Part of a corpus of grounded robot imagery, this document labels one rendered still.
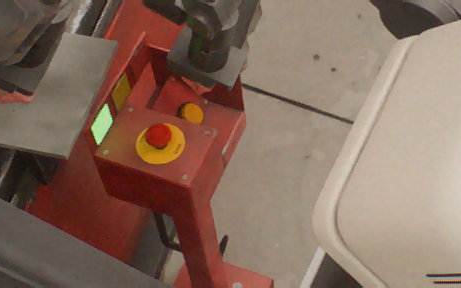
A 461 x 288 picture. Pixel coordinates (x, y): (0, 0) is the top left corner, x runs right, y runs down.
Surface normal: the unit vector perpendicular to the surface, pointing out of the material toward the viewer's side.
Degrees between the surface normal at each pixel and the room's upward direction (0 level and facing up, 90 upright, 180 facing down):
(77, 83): 0
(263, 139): 0
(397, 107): 43
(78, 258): 54
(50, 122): 0
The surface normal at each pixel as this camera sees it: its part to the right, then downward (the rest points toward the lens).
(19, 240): 0.66, -0.70
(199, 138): -0.06, -0.58
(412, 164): -0.65, -0.64
